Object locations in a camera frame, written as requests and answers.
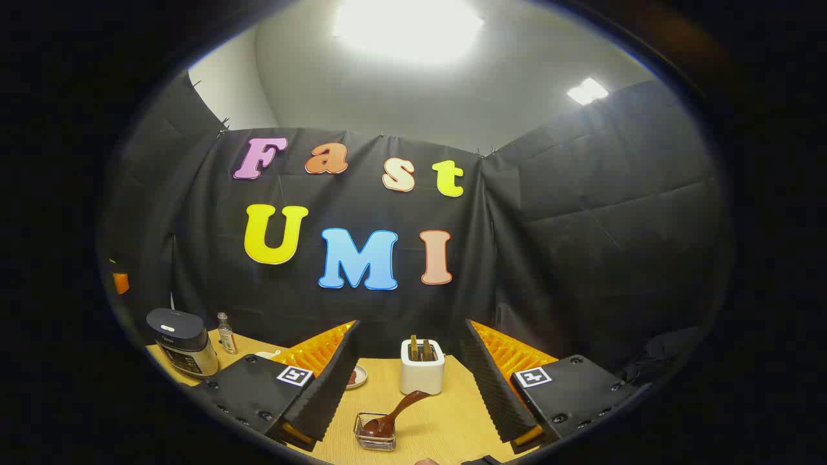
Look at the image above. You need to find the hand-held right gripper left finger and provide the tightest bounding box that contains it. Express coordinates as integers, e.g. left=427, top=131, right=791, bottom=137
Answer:
left=194, top=320, right=361, bottom=453

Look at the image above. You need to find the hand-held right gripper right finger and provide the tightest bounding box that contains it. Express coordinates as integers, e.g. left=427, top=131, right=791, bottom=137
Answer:
left=460, top=319, right=653, bottom=456

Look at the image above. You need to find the brown wooden spoon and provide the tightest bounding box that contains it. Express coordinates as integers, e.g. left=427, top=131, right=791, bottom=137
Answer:
left=361, top=390, right=432, bottom=439

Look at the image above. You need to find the black silver rice cooker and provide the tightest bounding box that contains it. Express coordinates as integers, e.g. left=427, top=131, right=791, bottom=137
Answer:
left=146, top=308, right=220, bottom=378

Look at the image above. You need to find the white toaster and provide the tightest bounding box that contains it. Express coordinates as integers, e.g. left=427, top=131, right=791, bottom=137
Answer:
left=400, top=338, right=446, bottom=396

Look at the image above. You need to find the small clear glass bottle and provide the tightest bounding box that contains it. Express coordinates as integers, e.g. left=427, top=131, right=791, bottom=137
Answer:
left=217, top=313, right=238, bottom=355

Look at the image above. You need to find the dark cloth bundle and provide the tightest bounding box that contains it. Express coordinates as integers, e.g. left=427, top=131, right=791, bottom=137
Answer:
left=620, top=326, right=705, bottom=382

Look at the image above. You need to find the small ceiling light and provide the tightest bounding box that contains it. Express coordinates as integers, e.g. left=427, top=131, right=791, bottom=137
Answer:
left=567, top=77, right=609, bottom=106

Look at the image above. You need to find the large ceiling light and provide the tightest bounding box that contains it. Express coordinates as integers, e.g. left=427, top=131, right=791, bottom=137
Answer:
left=333, top=0, right=485, bottom=65

